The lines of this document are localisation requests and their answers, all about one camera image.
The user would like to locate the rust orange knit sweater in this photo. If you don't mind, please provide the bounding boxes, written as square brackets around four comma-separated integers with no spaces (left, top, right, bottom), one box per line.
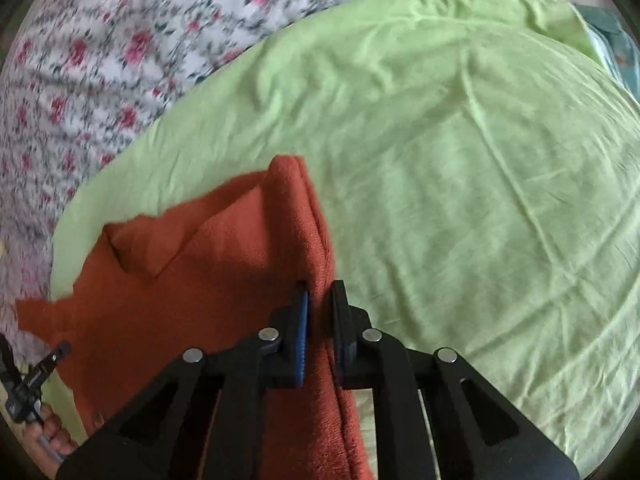
[16,155,371,479]

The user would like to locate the person's left hand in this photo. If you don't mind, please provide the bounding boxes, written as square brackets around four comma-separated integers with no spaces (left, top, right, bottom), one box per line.
[23,403,78,479]

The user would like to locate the light green bed sheet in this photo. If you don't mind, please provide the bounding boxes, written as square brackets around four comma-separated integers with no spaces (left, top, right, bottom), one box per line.
[50,0,639,476]

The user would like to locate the red floral white quilt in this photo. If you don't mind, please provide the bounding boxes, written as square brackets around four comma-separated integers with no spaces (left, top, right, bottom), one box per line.
[1,0,346,362]

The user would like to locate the teal patterned fabric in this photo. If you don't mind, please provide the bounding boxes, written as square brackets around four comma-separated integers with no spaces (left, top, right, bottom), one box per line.
[575,4,639,100]

